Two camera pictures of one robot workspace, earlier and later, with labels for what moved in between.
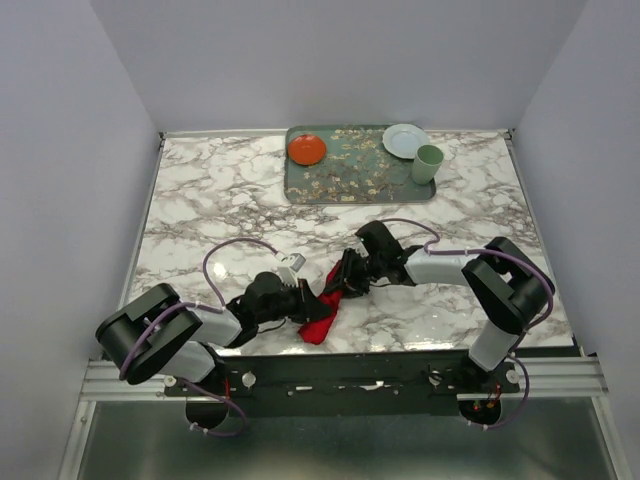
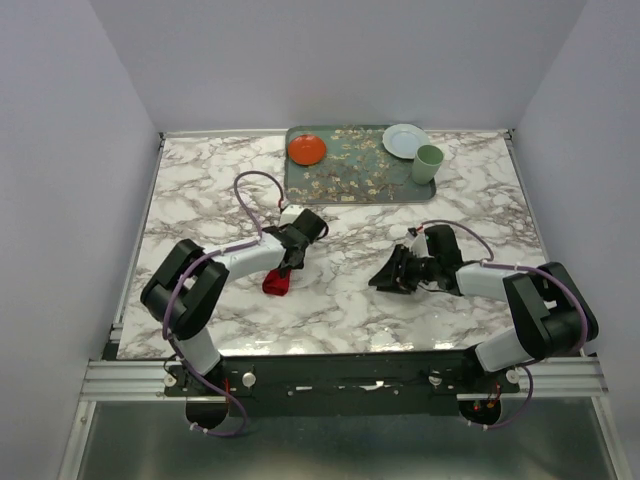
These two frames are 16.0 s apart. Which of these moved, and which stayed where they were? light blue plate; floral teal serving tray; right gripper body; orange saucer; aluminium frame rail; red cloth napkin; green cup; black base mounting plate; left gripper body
Moved: red cloth napkin; left gripper body; right gripper body
Stayed: green cup; orange saucer; black base mounting plate; light blue plate; aluminium frame rail; floral teal serving tray
